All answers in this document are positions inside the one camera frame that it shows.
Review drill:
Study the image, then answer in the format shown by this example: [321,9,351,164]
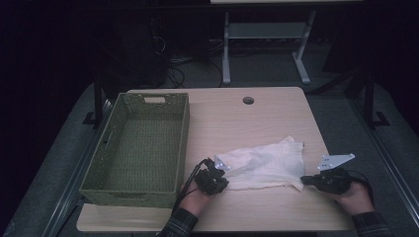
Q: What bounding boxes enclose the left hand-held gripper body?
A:
[194,156,231,196]

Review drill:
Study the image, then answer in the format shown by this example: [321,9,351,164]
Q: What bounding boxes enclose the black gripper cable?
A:
[172,159,211,211]
[347,170,376,205]

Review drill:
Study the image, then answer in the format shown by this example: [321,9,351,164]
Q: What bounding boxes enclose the floor cables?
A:
[166,56,225,89]

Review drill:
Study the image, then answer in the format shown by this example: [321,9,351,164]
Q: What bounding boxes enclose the person's left hand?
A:
[179,183,212,217]

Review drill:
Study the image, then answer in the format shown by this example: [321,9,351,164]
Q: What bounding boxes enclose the green woven basket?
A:
[78,92,191,209]

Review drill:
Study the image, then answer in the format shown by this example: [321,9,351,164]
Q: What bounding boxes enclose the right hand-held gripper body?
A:
[314,152,356,195]

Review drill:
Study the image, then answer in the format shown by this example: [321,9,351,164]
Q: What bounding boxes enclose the cream cloth with brown print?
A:
[213,135,306,193]

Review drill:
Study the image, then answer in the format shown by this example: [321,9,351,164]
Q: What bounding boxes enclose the dark computer tower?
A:
[108,13,170,89]

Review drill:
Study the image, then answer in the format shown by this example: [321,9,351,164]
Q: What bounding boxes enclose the person's right hand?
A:
[324,180,376,217]

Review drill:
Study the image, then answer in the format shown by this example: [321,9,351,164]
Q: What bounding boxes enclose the black stand post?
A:
[82,72,107,128]
[363,70,391,130]

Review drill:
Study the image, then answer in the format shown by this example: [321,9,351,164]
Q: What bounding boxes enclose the metal rail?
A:
[348,98,419,229]
[42,98,114,237]

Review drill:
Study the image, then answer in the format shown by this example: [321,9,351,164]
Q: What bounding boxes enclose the white metal table frame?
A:
[209,0,364,87]

